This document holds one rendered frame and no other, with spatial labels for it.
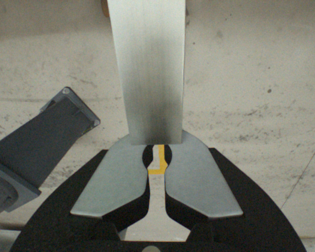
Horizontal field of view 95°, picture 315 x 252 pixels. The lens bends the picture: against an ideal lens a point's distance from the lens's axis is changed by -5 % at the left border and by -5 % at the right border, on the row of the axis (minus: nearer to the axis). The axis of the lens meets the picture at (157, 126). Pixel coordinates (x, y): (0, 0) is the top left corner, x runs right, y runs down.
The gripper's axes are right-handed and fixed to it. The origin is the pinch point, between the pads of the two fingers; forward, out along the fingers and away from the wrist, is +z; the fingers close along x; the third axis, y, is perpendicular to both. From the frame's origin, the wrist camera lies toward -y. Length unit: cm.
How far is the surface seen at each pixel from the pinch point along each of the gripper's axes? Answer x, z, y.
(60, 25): -54, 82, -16
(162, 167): -2, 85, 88
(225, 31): 33, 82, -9
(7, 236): -208, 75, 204
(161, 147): -2, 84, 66
